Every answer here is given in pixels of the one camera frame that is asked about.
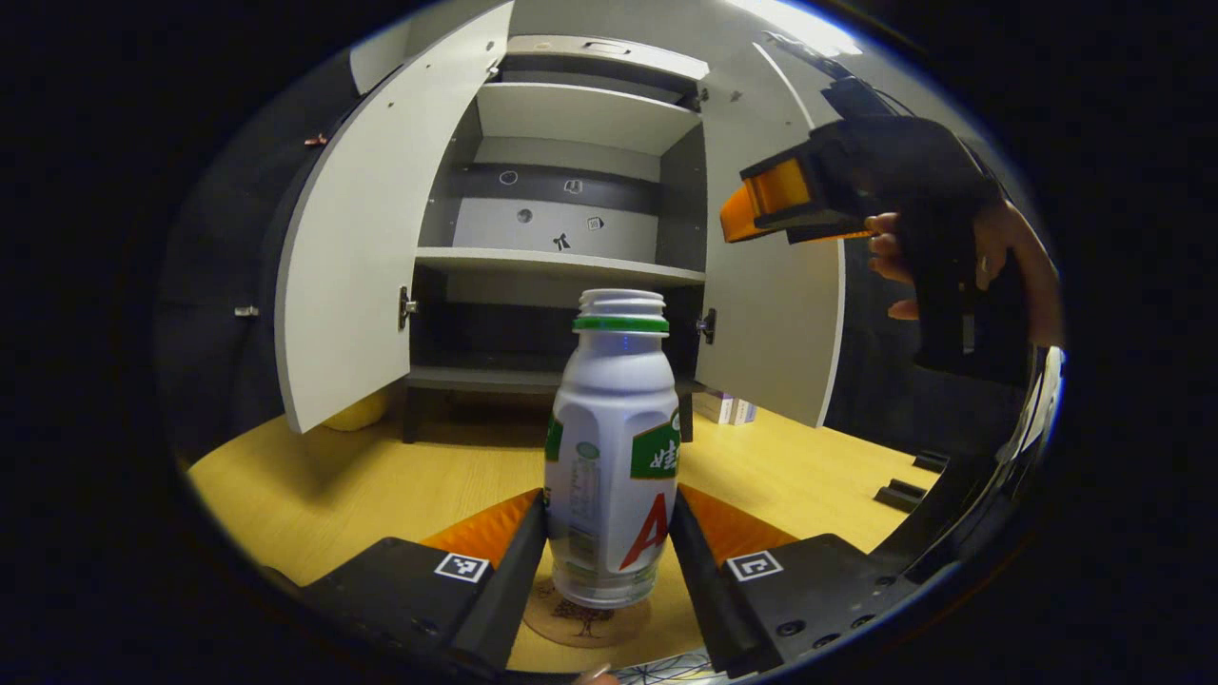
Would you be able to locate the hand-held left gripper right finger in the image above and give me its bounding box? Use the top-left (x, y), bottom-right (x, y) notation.
top-left (666, 482), bottom-right (954, 678)

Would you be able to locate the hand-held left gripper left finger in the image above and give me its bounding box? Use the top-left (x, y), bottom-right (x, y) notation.
top-left (297, 488), bottom-right (551, 676)

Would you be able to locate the round wooden coaster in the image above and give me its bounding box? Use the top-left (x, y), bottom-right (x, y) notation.
top-left (521, 576), bottom-right (653, 650)

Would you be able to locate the grey and white cabinet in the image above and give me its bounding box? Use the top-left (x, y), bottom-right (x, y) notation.
top-left (400, 33), bottom-right (710, 445)

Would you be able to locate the white cabinet door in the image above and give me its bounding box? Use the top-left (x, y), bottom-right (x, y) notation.
top-left (695, 43), bottom-right (848, 429)
top-left (274, 0), bottom-right (515, 436)

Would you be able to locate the white bottle with green label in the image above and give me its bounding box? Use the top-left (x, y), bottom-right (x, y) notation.
top-left (544, 288), bottom-right (682, 610)

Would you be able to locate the white cabinet shelf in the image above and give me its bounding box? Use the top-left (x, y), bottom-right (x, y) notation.
top-left (476, 83), bottom-right (703, 156)
top-left (416, 247), bottom-right (707, 288)

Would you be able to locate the white cabinet drawer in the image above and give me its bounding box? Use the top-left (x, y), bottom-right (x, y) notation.
top-left (504, 35), bottom-right (710, 82)

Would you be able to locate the white patterned mat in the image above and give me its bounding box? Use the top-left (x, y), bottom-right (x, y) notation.
top-left (614, 650), bottom-right (719, 685)

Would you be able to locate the yellow round object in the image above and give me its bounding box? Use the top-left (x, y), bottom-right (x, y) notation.
top-left (324, 390), bottom-right (389, 432)

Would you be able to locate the black backdrop cloth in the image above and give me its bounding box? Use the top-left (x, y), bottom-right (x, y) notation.
top-left (157, 57), bottom-right (1029, 462)

